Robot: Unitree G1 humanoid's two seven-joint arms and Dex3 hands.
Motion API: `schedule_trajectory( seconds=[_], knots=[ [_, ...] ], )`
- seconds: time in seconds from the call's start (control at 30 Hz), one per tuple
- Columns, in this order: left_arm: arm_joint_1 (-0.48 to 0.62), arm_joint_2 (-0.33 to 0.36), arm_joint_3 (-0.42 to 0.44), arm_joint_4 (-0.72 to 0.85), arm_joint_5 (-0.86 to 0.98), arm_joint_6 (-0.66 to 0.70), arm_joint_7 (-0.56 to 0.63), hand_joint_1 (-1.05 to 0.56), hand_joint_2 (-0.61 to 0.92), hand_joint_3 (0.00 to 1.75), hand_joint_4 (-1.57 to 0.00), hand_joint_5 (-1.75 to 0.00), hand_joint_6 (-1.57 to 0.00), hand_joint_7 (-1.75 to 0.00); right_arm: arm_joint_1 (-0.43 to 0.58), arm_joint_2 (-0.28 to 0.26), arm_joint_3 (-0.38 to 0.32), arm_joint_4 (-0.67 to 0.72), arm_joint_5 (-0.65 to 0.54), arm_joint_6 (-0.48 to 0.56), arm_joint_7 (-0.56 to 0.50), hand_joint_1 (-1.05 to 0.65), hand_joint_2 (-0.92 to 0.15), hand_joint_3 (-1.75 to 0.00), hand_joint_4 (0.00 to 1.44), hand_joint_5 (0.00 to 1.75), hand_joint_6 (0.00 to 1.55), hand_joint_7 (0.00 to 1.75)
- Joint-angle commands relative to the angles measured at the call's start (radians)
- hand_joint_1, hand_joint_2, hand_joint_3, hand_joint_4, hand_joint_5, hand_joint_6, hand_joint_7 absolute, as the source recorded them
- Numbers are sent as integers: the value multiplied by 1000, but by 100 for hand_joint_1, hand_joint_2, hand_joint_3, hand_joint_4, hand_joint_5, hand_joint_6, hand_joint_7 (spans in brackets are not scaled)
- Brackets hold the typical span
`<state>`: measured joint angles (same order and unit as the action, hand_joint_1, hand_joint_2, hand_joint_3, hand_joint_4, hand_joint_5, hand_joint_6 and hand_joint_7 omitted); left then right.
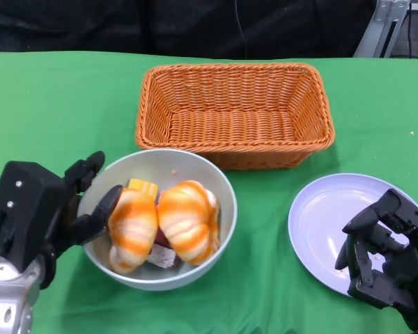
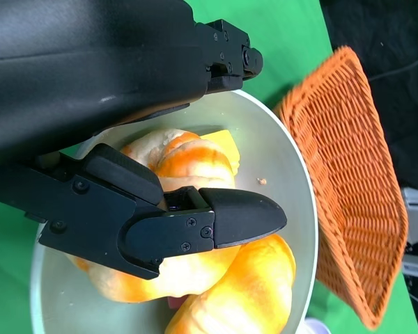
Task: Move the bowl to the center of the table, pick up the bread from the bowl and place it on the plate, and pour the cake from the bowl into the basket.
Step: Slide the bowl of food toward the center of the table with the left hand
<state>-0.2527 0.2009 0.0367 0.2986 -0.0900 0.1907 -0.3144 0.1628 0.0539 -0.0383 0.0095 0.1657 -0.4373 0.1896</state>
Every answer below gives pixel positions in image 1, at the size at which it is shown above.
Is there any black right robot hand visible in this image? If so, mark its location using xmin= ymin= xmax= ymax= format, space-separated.
xmin=334 ymin=188 xmax=418 ymax=332

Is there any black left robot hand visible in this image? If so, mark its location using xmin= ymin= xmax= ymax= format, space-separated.
xmin=37 ymin=150 xmax=125 ymax=290

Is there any orange striped bread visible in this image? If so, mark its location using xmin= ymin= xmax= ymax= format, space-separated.
xmin=157 ymin=180 xmax=221 ymax=267
xmin=107 ymin=187 xmax=160 ymax=275

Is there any grey-green bowl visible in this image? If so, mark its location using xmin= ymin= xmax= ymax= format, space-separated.
xmin=77 ymin=148 xmax=239 ymax=292

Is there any yellow cake block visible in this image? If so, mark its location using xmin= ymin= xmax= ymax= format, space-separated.
xmin=126 ymin=177 xmax=160 ymax=198

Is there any purple cake with dark dot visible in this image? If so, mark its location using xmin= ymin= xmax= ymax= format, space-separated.
xmin=154 ymin=228 xmax=173 ymax=249

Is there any chocolate cake with cherry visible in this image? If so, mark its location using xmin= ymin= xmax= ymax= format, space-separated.
xmin=144 ymin=243 xmax=183 ymax=272

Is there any light purple plate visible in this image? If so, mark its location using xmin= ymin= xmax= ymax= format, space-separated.
xmin=287 ymin=172 xmax=418 ymax=299

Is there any orange wicker basket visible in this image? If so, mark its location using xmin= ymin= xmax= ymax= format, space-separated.
xmin=134 ymin=62 xmax=336 ymax=170

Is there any green tablecloth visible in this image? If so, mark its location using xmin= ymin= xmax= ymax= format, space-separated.
xmin=0 ymin=49 xmax=418 ymax=334

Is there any black backdrop cloth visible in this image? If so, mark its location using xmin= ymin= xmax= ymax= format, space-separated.
xmin=0 ymin=0 xmax=376 ymax=61

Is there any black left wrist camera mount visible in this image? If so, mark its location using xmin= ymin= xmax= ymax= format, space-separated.
xmin=0 ymin=160 xmax=63 ymax=273

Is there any aluminium frame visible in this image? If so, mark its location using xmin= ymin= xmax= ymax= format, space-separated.
xmin=353 ymin=0 xmax=411 ymax=58

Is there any black hanging cable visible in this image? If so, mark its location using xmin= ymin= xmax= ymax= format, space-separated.
xmin=233 ymin=0 xmax=249 ymax=58

